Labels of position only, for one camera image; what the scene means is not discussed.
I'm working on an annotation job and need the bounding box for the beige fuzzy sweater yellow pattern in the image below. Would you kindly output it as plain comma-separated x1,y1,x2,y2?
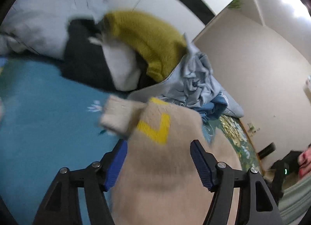
100,95,241,224

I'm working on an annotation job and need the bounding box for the teal floral bed blanket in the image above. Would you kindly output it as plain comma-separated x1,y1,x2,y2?
1,56,260,224

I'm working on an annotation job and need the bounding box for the dark blue fleece garment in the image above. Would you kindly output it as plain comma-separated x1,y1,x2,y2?
193,92,228,123

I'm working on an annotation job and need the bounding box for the light blue crumpled garment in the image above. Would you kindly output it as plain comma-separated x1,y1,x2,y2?
128,35,244,118

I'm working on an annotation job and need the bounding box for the black and white garment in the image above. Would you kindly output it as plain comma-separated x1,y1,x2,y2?
61,19,155,92

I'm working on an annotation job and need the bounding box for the olive knitted sweater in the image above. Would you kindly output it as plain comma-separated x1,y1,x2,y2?
103,10,187,83

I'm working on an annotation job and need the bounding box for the grey floral pillow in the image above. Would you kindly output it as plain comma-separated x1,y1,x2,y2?
1,0,108,59

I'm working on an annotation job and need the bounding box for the green potted plant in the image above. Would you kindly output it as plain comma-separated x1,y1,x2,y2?
228,0,243,10

